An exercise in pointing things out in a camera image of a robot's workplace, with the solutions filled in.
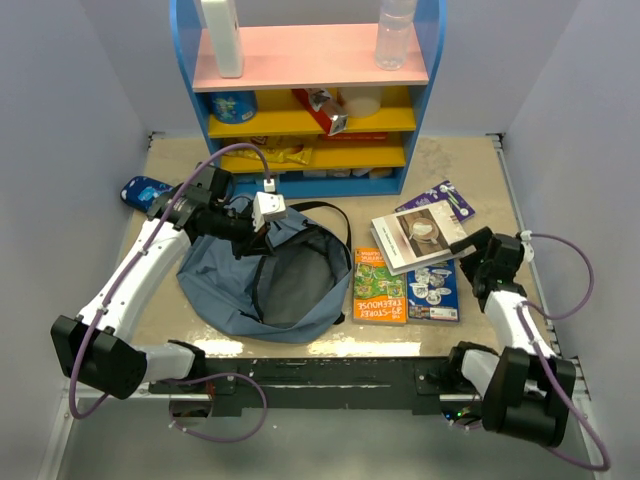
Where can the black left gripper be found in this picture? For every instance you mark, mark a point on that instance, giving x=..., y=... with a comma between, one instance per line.
x=253, y=243

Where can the blue cylindrical snack can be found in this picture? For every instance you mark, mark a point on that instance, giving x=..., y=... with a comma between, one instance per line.
x=233, y=107

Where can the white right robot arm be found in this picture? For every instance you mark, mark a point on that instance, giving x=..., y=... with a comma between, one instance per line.
x=521, y=386

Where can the white rectangular bottle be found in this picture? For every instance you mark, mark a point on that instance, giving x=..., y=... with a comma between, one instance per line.
x=223, y=27

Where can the flat red box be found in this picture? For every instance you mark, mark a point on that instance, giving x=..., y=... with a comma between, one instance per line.
x=355, y=137

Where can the red and silver snack box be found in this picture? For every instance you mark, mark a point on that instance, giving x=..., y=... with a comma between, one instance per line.
x=324, y=108

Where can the blue wooden shelf unit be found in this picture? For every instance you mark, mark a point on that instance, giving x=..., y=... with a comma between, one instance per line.
x=281, y=58

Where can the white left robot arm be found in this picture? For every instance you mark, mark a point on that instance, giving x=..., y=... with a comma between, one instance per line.
x=94, y=348

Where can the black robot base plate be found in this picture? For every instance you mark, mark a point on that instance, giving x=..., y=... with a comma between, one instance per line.
x=326, y=399

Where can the white items on bottom shelf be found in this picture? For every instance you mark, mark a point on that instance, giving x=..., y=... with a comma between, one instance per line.
x=381, y=172

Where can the clear plastic water bottle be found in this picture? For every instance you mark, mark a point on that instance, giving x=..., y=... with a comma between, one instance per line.
x=394, y=25

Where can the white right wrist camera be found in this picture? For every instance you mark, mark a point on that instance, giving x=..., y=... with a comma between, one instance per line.
x=525, y=238

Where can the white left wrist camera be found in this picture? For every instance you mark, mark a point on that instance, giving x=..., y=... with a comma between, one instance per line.
x=267, y=207

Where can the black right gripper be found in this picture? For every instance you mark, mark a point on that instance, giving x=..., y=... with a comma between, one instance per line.
x=480, y=240

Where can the blue cartoon cover book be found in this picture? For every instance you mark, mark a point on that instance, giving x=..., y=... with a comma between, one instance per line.
x=432, y=294

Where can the orange treehouse book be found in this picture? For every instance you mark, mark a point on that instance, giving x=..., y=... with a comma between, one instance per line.
x=379, y=297

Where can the yellow chips bag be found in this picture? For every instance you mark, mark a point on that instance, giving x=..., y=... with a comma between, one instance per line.
x=281, y=148

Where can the translucent white plastic cup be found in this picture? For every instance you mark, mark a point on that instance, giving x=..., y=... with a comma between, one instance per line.
x=360, y=102

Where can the purple book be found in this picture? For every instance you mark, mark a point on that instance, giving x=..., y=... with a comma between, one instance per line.
x=444, y=191

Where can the white coffee cover book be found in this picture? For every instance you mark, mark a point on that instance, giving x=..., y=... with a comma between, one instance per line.
x=417, y=237

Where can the blue-grey fabric backpack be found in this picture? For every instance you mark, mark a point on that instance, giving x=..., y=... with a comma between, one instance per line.
x=292, y=295

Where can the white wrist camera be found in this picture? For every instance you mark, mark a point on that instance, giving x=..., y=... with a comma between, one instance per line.
x=267, y=207
x=525, y=238

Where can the blue cartoon pencil case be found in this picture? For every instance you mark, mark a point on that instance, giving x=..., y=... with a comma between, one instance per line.
x=140, y=192

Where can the aluminium front frame rail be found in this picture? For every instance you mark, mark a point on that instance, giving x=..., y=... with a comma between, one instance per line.
x=419, y=375

